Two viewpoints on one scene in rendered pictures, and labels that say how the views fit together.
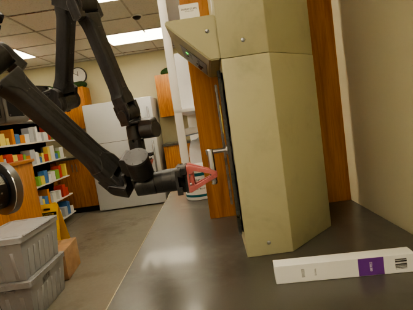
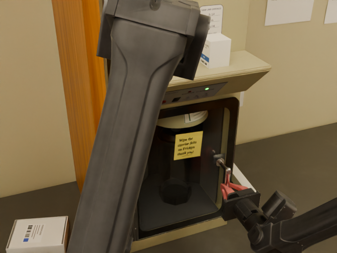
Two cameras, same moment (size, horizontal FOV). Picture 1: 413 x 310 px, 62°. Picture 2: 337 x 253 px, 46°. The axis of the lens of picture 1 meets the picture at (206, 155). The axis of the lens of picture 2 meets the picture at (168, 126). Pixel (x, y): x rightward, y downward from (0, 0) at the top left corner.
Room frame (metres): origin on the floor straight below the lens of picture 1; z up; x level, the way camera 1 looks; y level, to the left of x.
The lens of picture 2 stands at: (1.34, 0.72, 1.83)
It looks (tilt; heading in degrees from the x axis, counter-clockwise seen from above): 30 degrees down; 247
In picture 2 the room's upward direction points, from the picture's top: straight up
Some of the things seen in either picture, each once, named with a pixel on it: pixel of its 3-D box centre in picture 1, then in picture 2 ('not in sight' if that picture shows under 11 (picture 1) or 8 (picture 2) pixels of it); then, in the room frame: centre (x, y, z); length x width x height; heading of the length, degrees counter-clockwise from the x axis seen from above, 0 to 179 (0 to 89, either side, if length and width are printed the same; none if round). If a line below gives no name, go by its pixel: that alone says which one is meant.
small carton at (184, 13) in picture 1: (190, 18); (214, 50); (0.91, -0.01, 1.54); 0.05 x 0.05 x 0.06; 89
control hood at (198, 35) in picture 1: (195, 53); (195, 87); (0.96, -0.01, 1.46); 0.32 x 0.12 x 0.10; 179
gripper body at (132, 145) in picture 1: (137, 149); not in sight; (1.26, 0.25, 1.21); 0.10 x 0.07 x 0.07; 88
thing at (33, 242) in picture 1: (19, 247); not in sight; (2.66, 1.56, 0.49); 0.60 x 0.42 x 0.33; 179
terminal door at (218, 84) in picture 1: (227, 149); (183, 172); (0.96, -0.06, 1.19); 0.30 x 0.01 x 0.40; 178
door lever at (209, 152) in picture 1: (218, 164); (223, 177); (0.85, -0.03, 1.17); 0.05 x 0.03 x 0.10; 88
